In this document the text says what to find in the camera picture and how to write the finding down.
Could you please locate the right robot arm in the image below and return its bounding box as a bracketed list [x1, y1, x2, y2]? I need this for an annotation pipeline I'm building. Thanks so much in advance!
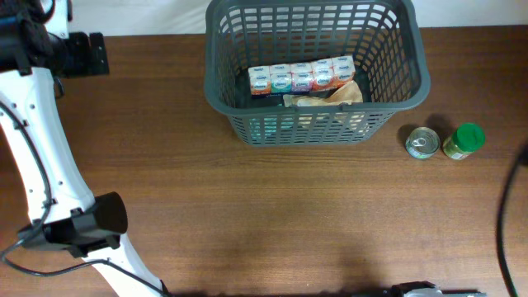
[389, 281, 488, 297]

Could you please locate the grey plastic shopping basket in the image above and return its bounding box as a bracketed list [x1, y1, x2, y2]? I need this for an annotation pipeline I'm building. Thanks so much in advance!
[205, 0, 431, 146]

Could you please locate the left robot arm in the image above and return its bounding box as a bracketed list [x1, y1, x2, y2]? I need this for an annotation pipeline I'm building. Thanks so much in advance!
[1, 0, 168, 296]

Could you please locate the silver pull-tab tin can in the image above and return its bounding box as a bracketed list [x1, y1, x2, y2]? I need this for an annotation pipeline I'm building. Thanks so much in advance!
[405, 127, 440, 159]

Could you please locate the multipack of tissue packets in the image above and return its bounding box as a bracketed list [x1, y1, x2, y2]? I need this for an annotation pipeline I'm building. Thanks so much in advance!
[248, 55, 356, 96]

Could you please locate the green-lidded glass jar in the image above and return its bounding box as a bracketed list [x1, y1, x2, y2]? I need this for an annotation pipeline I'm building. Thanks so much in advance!
[442, 123, 486, 160]

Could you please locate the brown paper bag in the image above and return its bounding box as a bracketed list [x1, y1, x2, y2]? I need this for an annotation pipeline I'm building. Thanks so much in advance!
[283, 81, 363, 107]

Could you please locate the teal snack packet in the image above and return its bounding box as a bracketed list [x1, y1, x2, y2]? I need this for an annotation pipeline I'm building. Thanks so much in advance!
[249, 117, 280, 144]

